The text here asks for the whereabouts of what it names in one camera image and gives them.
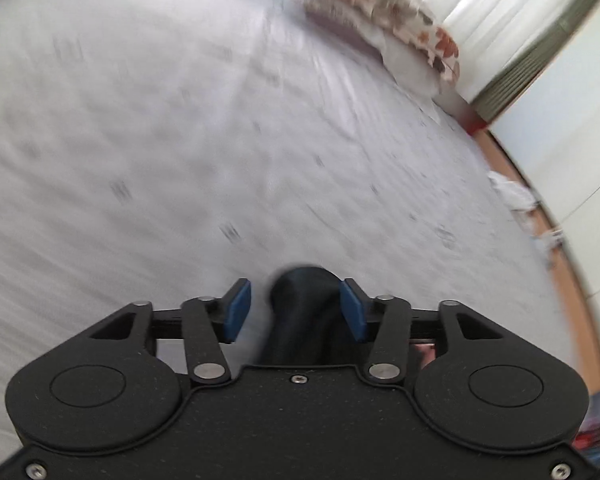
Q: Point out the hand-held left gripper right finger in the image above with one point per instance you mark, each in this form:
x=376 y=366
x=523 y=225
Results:
x=354 y=310

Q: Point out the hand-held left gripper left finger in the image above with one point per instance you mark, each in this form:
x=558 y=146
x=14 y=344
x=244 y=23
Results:
x=237 y=310

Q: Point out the black floral pants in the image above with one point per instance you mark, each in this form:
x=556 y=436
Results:
x=305 y=320

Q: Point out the white crumpled cloth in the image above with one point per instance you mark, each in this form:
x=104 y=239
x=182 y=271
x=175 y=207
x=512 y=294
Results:
x=512 y=191

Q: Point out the red floral folded blanket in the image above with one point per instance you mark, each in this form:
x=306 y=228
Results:
x=385 y=15

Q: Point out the olive green curtain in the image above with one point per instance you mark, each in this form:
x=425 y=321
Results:
x=535 y=55

